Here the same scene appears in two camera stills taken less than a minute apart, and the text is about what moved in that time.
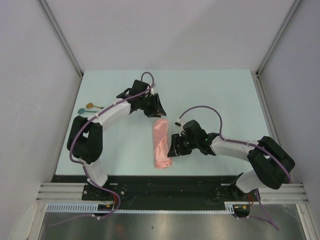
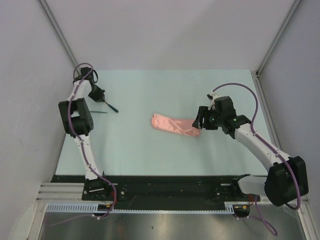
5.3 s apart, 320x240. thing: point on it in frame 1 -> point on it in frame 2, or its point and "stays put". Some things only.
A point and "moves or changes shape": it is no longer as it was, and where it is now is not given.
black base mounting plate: (154, 189) stays put
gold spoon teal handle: (90, 105) moves or changes shape
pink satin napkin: (160, 132) moves or changes shape
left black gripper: (156, 110) -> (100, 97)
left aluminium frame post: (47, 10) stays put
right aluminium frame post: (279, 36) stays put
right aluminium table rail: (265, 105) stays put
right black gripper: (176, 139) -> (204, 112)
